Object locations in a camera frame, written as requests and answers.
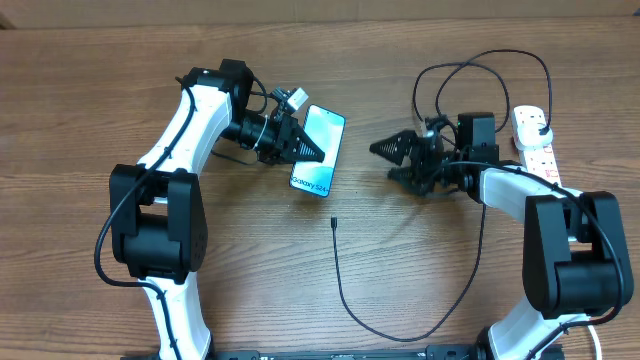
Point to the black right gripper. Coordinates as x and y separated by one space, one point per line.
408 144

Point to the blue Galaxy S24 smartphone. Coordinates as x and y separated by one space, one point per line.
325 129

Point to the white charger plug adapter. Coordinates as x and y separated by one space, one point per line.
528 137

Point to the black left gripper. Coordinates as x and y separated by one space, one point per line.
282 149

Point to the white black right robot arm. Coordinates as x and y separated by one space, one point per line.
576 270

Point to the white power extension strip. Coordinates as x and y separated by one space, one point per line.
540 162

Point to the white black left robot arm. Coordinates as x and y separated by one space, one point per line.
155 237

